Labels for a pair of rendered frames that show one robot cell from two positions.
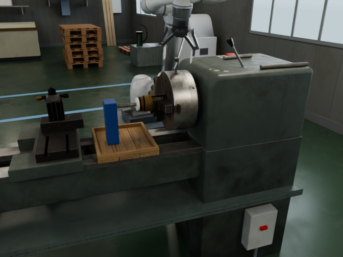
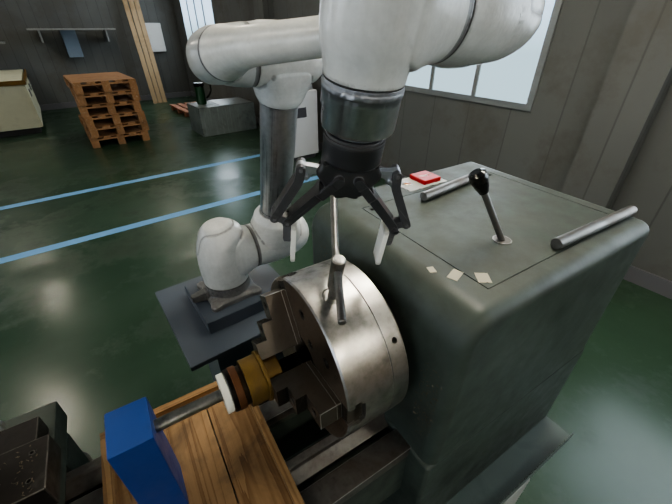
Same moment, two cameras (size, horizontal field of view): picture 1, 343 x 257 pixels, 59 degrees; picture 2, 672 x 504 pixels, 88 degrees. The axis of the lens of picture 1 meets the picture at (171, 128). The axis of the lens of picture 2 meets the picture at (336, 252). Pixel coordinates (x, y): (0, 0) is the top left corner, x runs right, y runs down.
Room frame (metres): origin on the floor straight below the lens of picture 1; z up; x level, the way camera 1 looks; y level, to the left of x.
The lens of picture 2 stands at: (1.09, 0.08, 1.61)
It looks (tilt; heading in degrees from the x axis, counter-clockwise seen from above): 33 degrees down; 346
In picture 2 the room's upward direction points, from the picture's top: straight up
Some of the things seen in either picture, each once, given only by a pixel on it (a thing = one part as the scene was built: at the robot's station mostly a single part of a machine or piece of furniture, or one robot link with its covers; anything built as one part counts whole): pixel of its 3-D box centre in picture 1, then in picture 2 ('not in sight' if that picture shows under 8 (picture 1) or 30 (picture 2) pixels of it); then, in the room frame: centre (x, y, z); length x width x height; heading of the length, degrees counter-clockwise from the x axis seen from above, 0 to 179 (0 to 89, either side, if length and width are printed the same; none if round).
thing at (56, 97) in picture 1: (52, 96); not in sight; (1.44, 0.59, 1.14); 0.08 x 0.08 x 0.03
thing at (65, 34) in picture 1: (81, 45); (108, 107); (7.99, 2.31, 0.47); 1.30 x 0.90 x 0.93; 23
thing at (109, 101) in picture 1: (111, 122); (150, 463); (1.45, 0.31, 1.00); 0.08 x 0.06 x 0.23; 18
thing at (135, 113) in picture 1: (139, 108); (222, 285); (2.13, 0.24, 0.83); 0.22 x 0.18 x 0.06; 113
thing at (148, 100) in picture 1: (147, 103); (254, 379); (1.51, 0.13, 1.08); 0.09 x 0.09 x 0.09; 18
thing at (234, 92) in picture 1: (238, 96); (457, 280); (1.70, -0.39, 1.06); 0.59 x 0.48 x 0.39; 108
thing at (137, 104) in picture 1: (126, 105); (190, 409); (1.47, 0.23, 1.08); 0.13 x 0.07 x 0.07; 108
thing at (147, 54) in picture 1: (150, 44); (218, 100); (8.11, 0.55, 0.48); 1.00 x 0.81 x 0.96; 113
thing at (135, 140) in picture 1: (123, 140); (198, 477); (1.47, 0.26, 0.89); 0.36 x 0.30 x 0.04; 18
